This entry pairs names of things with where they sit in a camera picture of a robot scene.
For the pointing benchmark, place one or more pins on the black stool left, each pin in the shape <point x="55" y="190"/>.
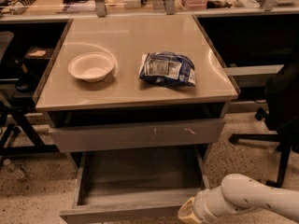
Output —
<point x="17" y="109"/>

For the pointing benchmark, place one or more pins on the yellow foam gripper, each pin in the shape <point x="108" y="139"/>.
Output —
<point x="199" y="205"/>

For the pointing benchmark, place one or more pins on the white paper bowl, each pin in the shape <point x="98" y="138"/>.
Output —
<point x="91" y="67"/>

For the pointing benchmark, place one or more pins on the black office chair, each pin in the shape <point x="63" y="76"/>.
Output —
<point x="282" y="97"/>

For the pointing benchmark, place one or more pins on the grey drawer cabinet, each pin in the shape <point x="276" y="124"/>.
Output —
<point x="122" y="97"/>

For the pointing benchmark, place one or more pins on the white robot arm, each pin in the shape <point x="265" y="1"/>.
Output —
<point x="238" y="194"/>

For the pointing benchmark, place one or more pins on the grey top drawer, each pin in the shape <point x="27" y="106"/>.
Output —
<point x="135" y="135"/>

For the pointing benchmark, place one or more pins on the clear plastic bottle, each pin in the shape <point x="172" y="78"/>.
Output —
<point x="14" y="169"/>

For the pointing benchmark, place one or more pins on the blue chip bag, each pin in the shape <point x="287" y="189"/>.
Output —
<point x="167" y="69"/>

